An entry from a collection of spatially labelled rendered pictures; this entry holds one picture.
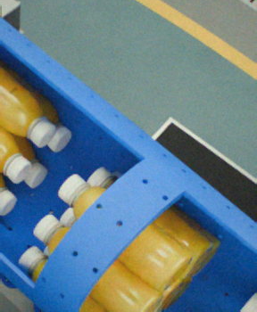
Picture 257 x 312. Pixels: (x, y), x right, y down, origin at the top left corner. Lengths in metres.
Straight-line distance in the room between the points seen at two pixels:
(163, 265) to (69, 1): 1.90
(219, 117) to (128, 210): 1.64
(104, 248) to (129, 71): 1.71
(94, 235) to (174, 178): 0.13
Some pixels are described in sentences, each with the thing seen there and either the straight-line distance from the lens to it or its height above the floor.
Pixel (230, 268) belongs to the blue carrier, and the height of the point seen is 1.02.
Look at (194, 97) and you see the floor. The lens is 2.62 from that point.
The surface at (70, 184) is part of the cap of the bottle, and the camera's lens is 1.06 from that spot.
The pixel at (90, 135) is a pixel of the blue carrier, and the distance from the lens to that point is 1.24.
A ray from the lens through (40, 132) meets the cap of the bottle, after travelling 1.16.
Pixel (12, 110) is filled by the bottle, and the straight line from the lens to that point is 1.16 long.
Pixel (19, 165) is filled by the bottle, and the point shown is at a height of 1.08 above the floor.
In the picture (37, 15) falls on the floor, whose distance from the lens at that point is 2.77.
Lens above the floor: 2.09
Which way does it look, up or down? 57 degrees down
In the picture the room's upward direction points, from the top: 12 degrees clockwise
